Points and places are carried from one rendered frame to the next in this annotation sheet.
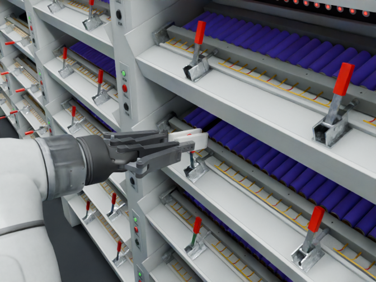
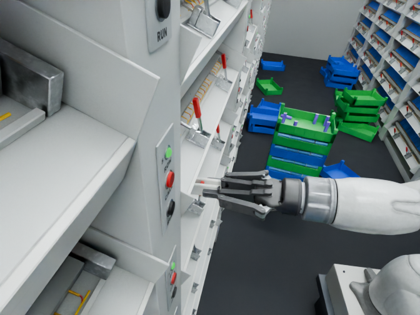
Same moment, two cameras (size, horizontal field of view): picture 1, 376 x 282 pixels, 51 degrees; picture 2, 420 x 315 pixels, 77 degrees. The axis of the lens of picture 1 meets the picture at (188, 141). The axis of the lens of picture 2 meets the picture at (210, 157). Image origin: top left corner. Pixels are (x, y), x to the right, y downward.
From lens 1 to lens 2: 0.96 m
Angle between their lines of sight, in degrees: 101
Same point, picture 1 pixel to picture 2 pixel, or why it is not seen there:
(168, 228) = (184, 289)
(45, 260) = not seen: hidden behind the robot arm
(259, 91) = (204, 106)
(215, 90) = (210, 127)
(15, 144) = (352, 180)
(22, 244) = not seen: hidden behind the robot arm
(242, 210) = (207, 173)
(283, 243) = (215, 154)
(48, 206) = not seen: outside the picture
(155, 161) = (251, 174)
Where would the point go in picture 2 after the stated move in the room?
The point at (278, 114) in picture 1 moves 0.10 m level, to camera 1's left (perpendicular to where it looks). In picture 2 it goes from (218, 100) to (248, 116)
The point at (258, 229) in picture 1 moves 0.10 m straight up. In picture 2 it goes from (214, 164) to (216, 135)
